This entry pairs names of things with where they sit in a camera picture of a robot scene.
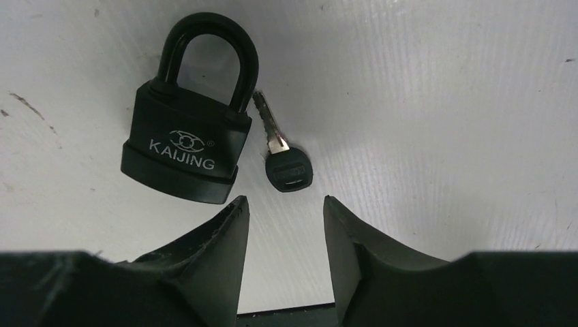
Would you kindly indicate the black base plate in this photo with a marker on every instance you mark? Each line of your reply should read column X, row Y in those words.
column 323, row 315

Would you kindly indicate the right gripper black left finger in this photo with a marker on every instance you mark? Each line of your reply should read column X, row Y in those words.
column 194, row 280

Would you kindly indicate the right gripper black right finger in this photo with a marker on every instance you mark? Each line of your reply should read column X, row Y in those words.
column 379, row 281

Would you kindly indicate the small black padlock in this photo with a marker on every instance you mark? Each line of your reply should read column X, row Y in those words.
column 183, row 143

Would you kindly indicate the black headed key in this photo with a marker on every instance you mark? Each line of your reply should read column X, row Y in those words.
column 287, row 168

